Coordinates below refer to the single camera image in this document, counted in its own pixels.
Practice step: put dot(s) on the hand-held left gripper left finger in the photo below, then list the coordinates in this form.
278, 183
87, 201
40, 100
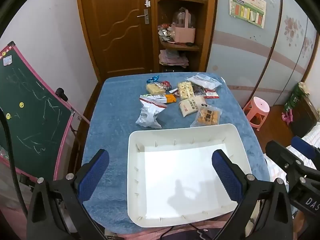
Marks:
93, 172

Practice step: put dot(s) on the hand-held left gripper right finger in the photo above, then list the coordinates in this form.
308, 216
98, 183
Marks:
226, 177

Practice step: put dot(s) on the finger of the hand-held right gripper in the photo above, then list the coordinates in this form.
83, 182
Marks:
282, 156
302, 146

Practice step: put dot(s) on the white plastic tray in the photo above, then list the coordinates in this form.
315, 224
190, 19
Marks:
187, 175

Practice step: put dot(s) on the clear packet of orange crackers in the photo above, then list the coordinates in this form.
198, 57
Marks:
207, 116

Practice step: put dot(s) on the beige biscuit packet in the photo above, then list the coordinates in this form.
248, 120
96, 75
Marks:
191, 106

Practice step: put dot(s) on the white packet with red stripe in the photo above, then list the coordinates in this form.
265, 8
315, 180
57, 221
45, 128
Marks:
148, 115

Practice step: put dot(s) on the red and white snack packet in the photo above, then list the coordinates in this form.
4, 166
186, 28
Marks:
211, 94

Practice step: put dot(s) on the green snack packet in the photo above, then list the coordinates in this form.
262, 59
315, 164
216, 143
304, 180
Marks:
152, 97

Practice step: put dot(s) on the clear nut brittle packet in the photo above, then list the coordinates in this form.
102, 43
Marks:
185, 91

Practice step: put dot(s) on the orange snack packet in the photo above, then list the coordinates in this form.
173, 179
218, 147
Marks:
171, 98

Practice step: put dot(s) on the clear packet with white contents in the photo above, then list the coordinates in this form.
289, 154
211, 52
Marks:
203, 81

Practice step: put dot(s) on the clear rice cracker packet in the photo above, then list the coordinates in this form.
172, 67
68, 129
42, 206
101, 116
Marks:
155, 88

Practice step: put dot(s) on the small red snack packet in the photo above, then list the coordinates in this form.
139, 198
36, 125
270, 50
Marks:
167, 85

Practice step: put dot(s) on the blue foil snack wrapper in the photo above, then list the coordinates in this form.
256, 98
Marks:
152, 79

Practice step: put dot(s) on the white quilt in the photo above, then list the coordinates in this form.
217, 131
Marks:
312, 136

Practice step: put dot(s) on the dark wooden furniture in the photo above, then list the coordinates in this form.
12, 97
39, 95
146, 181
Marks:
305, 115

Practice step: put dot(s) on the green printed bag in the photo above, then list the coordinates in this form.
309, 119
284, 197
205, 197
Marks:
292, 100

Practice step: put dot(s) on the pink plastic stool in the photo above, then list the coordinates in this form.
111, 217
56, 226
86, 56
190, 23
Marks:
257, 107

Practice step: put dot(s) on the blue tablecloth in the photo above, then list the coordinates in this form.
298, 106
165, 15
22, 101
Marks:
112, 120

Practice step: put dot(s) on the black easel knob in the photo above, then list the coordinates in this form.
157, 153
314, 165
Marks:
62, 94

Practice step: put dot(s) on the wardrobe with flowered sliding doors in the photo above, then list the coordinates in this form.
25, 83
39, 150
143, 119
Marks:
237, 55

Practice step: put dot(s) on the pile of folded pink clothes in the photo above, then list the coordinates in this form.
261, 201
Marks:
172, 57

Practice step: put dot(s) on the brown wooden door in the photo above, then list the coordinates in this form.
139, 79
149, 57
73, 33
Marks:
120, 42

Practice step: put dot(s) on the wooden corner shelf cabinet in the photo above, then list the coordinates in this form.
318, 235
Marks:
210, 30

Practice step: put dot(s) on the heap of foil wrappers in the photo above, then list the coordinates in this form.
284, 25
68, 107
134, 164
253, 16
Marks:
165, 31

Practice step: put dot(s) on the white door hook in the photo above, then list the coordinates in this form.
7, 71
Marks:
147, 3

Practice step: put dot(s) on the green chalkboard with pink frame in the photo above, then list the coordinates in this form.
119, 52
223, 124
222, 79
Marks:
32, 105

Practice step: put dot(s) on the colourful wall poster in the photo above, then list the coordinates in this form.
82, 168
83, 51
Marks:
247, 7

